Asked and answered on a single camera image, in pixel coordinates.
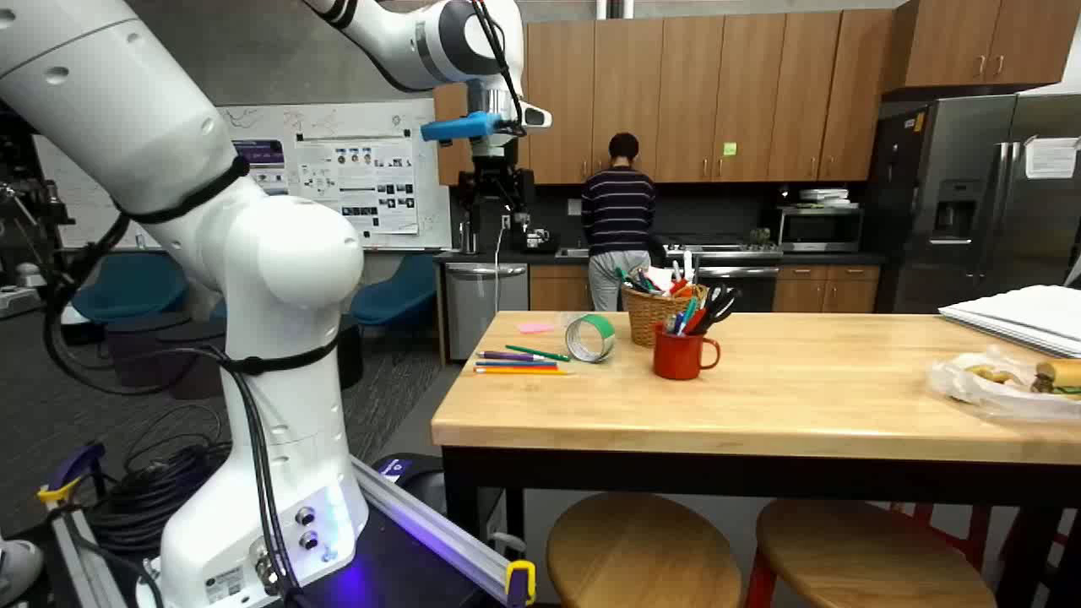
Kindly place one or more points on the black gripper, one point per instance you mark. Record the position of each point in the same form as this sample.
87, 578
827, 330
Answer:
502, 180

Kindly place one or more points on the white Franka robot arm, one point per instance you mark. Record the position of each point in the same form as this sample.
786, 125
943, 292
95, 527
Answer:
258, 258

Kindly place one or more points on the flat pink sticky note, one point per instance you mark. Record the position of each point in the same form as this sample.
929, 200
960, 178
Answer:
535, 330

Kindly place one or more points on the person in striped sweater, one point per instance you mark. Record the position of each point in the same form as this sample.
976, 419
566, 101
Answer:
615, 212

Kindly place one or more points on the narrow wooden base cabinet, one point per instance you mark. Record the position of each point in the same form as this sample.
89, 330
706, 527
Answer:
558, 289

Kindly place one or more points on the whiteboard with posters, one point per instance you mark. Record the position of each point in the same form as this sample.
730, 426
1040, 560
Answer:
373, 169

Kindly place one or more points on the grey trash can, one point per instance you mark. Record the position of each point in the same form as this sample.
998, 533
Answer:
484, 308

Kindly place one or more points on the blue lounge chair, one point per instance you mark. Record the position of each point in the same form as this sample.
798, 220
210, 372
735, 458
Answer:
392, 295
129, 289

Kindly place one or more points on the green pen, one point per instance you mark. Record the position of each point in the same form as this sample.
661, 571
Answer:
538, 352

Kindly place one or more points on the grey pen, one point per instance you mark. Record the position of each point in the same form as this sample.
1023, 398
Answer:
515, 357

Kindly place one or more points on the green tape roll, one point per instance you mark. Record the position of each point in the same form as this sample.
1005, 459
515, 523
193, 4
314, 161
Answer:
594, 337

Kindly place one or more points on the thin dark pen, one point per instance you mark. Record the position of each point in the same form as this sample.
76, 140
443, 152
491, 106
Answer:
513, 362

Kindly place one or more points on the orange pen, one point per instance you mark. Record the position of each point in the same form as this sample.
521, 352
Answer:
520, 369

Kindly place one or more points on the wicker basket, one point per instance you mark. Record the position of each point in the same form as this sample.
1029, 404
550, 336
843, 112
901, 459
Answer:
651, 317

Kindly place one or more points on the green note on cabinet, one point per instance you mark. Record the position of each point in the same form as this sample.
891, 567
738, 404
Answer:
730, 149

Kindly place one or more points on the red mug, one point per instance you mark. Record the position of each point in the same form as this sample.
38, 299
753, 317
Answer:
678, 357

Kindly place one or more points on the steel oven range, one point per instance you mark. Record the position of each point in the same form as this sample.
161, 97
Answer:
738, 285

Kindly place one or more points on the steel microwave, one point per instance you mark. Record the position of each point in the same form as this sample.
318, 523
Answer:
819, 226

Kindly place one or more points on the wide wooden base cabinet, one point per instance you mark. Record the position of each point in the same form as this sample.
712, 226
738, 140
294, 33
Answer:
829, 289

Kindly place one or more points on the wooden table with black legs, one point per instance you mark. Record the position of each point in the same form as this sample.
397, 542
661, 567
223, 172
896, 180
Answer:
788, 392

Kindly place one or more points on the yellow clamp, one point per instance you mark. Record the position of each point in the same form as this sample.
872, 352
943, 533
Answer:
58, 489
521, 583

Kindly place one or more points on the round wooden stool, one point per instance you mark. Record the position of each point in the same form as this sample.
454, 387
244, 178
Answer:
868, 559
643, 559

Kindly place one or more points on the stainless steel refrigerator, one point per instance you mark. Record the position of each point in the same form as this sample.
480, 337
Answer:
980, 205

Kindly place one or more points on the white paper stack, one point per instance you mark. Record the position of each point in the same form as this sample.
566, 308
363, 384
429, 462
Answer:
1026, 315

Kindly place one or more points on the food in plastic bag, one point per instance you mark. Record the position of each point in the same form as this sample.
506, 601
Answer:
1003, 389

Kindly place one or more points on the white paper on refrigerator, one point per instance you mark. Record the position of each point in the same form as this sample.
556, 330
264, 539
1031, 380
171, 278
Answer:
1052, 157

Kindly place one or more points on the long wooden wall cabinets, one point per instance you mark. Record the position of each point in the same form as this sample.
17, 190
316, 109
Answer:
699, 97

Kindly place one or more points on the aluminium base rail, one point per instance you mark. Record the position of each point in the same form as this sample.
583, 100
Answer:
442, 523
87, 560

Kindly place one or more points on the small wooden wall cabinet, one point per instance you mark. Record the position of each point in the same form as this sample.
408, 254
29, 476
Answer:
980, 40

